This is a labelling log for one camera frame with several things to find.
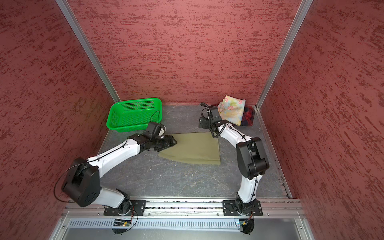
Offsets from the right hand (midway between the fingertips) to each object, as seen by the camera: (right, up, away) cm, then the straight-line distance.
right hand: (205, 124), depth 96 cm
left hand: (-20, -13, -11) cm, 26 cm away
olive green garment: (-4, -15, +1) cm, 15 cm away
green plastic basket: (-61, +7, +17) cm, 63 cm away
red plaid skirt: (+35, +5, +16) cm, 39 cm away
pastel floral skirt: (+21, +11, +13) cm, 27 cm away
